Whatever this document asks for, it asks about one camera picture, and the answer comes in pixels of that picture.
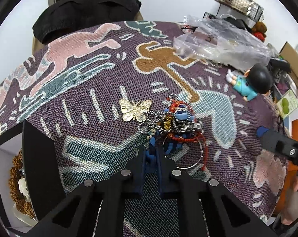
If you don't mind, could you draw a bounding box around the blue red charm bundle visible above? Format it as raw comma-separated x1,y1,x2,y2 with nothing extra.
138,94,208,171

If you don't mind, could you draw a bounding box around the brown plush keychain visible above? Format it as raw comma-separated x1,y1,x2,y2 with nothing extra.
8,150,36,220

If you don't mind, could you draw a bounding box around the black jewelry box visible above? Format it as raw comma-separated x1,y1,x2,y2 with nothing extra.
0,120,65,236

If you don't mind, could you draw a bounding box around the person's right hand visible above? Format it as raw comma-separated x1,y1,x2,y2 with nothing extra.
281,175,298,225

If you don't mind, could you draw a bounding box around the gold butterfly hairpin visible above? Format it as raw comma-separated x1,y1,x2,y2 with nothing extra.
119,99,152,122

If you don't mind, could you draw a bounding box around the black-haired doll figure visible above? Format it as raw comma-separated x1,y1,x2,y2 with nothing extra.
226,64,273,102

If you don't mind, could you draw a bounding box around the cardboard box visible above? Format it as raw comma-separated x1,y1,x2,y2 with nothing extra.
280,42,298,90

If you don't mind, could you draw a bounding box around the patterned woven blanket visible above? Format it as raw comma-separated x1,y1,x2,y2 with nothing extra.
0,21,287,236

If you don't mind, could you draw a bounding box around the red brown teddy bear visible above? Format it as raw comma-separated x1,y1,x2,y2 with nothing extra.
251,22,267,42

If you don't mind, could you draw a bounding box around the clear plastic bag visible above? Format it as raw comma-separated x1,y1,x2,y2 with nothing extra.
173,16,273,72

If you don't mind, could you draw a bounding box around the black jacket on chair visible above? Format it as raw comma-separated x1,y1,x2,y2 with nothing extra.
33,0,141,44

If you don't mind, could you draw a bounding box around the wire wall basket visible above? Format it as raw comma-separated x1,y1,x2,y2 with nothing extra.
215,0,264,22

